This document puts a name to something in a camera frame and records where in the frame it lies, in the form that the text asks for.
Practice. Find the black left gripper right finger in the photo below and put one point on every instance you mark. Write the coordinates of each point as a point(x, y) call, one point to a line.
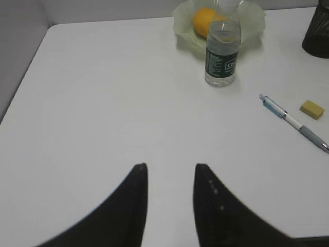
point(221, 219)

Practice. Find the blue and white pen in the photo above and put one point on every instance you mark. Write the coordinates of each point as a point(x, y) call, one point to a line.
point(304, 130)

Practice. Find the clear water bottle green label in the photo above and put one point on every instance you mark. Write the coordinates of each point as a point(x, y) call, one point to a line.
point(223, 43)

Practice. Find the plain yellow eraser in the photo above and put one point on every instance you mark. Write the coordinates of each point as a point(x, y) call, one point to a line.
point(312, 109)

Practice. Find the pale green wavy plate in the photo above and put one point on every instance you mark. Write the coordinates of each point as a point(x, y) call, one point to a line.
point(251, 15)

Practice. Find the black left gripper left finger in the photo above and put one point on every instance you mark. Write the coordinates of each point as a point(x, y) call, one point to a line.
point(118, 221)

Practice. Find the black mesh pen holder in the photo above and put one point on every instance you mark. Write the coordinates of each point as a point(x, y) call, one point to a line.
point(315, 41)

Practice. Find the yellow mango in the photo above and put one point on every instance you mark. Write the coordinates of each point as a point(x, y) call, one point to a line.
point(203, 18)

